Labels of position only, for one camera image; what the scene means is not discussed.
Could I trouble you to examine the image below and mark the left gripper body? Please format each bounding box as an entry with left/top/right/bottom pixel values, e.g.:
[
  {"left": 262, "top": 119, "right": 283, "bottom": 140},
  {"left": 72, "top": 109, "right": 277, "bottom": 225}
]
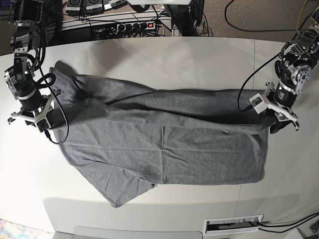
[{"left": 263, "top": 82, "right": 300, "bottom": 131}]

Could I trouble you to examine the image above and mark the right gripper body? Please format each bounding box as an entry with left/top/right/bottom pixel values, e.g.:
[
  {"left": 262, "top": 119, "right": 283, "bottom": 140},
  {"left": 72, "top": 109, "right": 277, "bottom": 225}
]
[{"left": 7, "top": 89, "right": 62, "bottom": 124}]

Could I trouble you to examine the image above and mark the grey T-shirt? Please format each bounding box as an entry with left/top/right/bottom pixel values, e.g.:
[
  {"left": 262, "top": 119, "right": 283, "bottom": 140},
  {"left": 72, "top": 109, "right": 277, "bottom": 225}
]
[{"left": 50, "top": 65, "right": 269, "bottom": 208}]

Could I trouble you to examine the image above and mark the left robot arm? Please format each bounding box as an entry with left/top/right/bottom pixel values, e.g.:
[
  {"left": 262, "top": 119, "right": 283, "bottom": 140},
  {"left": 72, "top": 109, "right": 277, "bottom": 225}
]
[{"left": 262, "top": 9, "right": 319, "bottom": 134}]

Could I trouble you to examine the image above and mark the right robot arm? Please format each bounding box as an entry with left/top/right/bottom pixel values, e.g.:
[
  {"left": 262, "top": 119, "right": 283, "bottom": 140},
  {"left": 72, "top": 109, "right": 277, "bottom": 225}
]
[{"left": 4, "top": 0, "right": 61, "bottom": 130}]

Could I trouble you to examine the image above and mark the black power strip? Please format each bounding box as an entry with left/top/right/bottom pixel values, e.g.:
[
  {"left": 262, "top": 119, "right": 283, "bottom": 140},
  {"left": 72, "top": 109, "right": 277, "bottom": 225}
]
[{"left": 117, "top": 22, "right": 157, "bottom": 33}]

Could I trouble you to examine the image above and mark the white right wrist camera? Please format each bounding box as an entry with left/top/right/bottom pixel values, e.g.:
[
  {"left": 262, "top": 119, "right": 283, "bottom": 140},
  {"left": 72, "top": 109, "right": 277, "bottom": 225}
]
[{"left": 35, "top": 118, "right": 51, "bottom": 132}]

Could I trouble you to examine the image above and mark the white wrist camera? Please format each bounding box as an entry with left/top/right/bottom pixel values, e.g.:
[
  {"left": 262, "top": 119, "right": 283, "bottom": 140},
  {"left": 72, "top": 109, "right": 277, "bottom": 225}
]
[
  {"left": 249, "top": 93, "right": 267, "bottom": 114},
  {"left": 35, "top": 118, "right": 51, "bottom": 132}
]

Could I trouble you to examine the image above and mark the black camera cable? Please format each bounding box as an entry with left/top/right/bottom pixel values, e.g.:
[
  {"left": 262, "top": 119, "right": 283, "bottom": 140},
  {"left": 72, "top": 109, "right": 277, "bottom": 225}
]
[
  {"left": 236, "top": 56, "right": 282, "bottom": 112},
  {"left": 37, "top": 73, "right": 69, "bottom": 145}
]

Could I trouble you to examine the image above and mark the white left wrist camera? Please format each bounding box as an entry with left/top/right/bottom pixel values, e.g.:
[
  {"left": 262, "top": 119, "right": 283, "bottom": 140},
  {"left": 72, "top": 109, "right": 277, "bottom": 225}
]
[{"left": 249, "top": 93, "right": 267, "bottom": 114}]

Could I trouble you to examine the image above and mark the black cable pair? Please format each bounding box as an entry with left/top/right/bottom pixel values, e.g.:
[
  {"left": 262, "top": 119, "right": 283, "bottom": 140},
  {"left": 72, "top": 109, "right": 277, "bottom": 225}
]
[{"left": 256, "top": 212, "right": 319, "bottom": 233}]

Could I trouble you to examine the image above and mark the white cable grommet tray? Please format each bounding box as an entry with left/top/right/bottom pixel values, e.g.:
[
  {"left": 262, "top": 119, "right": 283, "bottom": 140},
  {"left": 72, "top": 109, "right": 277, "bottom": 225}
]
[{"left": 203, "top": 214, "right": 264, "bottom": 236}]

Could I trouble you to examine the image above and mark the yellow cable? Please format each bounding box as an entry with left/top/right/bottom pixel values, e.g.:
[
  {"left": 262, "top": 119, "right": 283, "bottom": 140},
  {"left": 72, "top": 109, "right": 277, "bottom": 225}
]
[{"left": 296, "top": 0, "right": 306, "bottom": 30}]

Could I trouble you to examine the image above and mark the white table leg post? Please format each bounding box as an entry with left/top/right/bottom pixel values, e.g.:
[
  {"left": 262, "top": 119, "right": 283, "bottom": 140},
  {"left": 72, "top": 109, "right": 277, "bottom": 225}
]
[{"left": 171, "top": 16, "right": 180, "bottom": 37}]

